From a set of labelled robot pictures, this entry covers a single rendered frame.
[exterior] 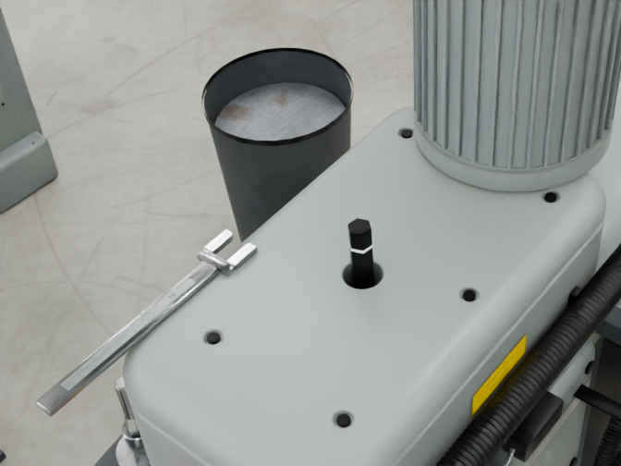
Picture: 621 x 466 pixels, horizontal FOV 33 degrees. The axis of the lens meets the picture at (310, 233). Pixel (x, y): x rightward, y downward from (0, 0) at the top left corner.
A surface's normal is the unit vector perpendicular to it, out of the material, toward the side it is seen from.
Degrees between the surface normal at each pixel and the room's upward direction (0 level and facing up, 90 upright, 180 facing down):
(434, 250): 0
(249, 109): 0
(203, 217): 0
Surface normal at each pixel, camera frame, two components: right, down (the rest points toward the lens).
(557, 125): 0.24, 0.67
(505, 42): -0.25, 0.69
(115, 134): -0.08, -0.71
